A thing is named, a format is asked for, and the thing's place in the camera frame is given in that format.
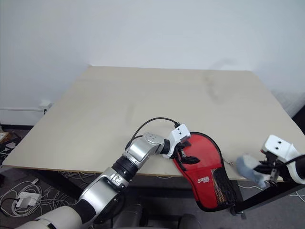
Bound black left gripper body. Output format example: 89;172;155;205
172;142;187;166

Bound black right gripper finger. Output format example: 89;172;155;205
252;165;275;176
268;169;279;187

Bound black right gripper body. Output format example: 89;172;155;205
262;150;281;169

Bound blue white plush keychain toy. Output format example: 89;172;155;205
235;154;269;188

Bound red black paddle case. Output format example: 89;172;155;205
172;131;237;213

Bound dark rounded shape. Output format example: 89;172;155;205
116;204;145;229
179;213;203;229

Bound white power adapter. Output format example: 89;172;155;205
15;191;41;208

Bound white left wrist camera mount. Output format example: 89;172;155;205
166;123;192;159

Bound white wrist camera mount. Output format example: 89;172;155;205
166;123;192;159
260;134;305;185

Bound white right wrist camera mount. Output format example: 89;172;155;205
260;134;305;185

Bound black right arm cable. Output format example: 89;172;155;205
285;153;305;167

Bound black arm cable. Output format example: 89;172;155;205
131;117;181;144
285;153;305;167

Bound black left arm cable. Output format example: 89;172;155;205
131;117;181;144

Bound white floor cables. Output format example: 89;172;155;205
0;170;112;221

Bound white wall cable trunking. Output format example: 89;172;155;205
0;107;50;113

